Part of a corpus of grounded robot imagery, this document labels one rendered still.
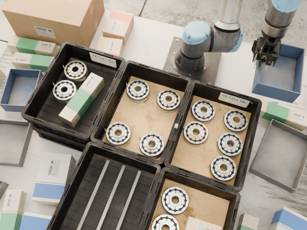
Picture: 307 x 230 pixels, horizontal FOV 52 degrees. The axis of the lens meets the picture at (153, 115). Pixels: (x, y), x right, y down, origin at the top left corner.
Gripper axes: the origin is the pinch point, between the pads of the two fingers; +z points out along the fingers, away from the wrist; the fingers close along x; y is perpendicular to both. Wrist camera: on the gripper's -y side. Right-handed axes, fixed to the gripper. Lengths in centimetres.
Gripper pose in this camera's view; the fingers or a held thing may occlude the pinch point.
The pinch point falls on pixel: (260, 63)
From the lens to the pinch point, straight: 122.4
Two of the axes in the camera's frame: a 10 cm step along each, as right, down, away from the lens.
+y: -3.0, 8.6, -4.1
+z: 0.7, 4.5, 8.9
